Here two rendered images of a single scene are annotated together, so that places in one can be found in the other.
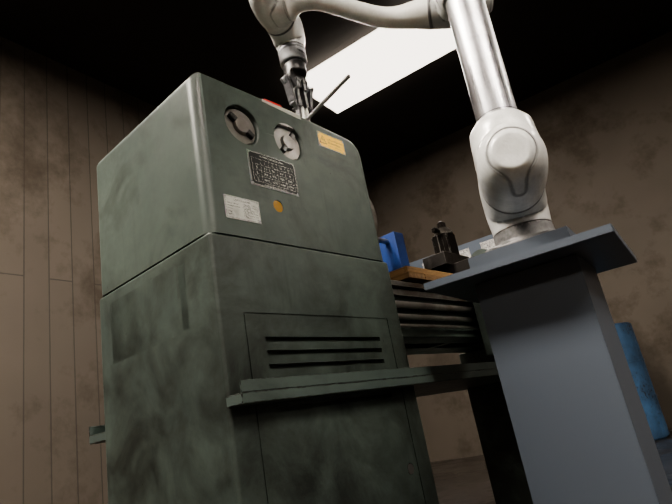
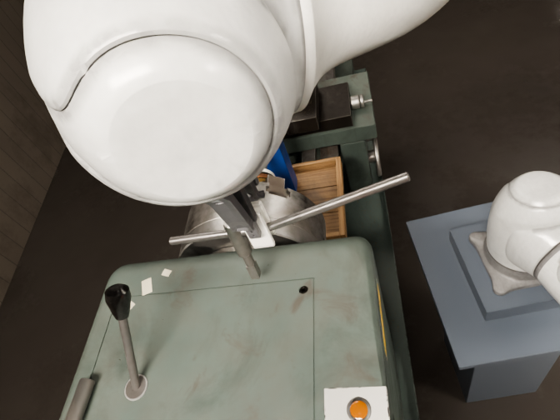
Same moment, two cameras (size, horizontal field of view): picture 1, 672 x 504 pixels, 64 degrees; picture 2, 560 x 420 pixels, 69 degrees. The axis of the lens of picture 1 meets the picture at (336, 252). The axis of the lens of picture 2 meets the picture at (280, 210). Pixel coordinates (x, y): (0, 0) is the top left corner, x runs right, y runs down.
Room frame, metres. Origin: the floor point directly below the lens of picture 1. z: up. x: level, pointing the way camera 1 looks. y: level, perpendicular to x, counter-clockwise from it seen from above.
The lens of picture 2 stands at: (1.13, 0.10, 1.79)
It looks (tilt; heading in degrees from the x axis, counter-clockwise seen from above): 48 degrees down; 342
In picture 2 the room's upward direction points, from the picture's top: 24 degrees counter-clockwise
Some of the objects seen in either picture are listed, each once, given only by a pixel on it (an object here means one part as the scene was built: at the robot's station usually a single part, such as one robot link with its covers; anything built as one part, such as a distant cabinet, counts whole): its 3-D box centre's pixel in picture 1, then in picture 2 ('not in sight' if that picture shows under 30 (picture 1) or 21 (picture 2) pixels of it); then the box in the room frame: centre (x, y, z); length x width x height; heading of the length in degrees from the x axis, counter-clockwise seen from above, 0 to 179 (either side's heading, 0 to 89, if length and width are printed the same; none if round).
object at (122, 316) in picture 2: not in sight; (121, 300); (1.52, 0.22, 1.38); 0.04 x 0.03 x 0.05; 141
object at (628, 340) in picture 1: (609, 383); not in sight; (4.21, -1.82, 0.41); 0.55 x 0.55 x 0.82
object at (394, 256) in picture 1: (396, 263); (274, 162); (1.97, -0.22, 1.00); 0.08 x 0.06 x 0.23; 51
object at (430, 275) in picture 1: (391, 290); (283, 205); (1.91, -0.17, 0.88); 0.36 x 0.30 x 0.04; 51
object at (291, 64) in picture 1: (296, 77); not in sight; (1.48, 0.02, 1.54); 0.08 x 0.07 x 0.09; 141
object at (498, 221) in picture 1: (511, 192); (533, 219); (1.37, -0.50, 0.97); 0.18 x 0.16 x 0.22; 165
